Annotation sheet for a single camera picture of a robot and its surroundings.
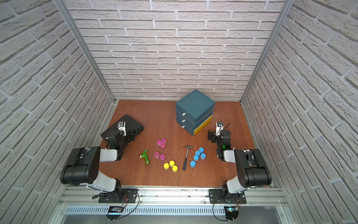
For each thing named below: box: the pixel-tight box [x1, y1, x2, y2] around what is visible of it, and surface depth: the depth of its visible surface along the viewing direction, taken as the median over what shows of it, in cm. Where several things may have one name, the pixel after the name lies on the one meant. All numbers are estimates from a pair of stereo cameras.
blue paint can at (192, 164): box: [189, 160, 196, 168], surface depth 85 cm
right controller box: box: [224, 206, 239, 223], surface depth 72 cm
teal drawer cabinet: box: [175, 89, 216, 136], surface depth 92 cm
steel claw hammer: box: [182, 145, 193, 171], surface depth 89 cm
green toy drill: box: [139, 149, 151, 166], surface depth 88 cm
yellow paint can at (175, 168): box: [171, 164, 179, 174], surface depth 83 cm
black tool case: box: [100, 114, 145, 151], surface depth 83 cm
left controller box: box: [105, 205, 125, 221], surface depth 70 cm
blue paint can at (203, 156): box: [199, 152, 207, 161], surface depth 87 cm
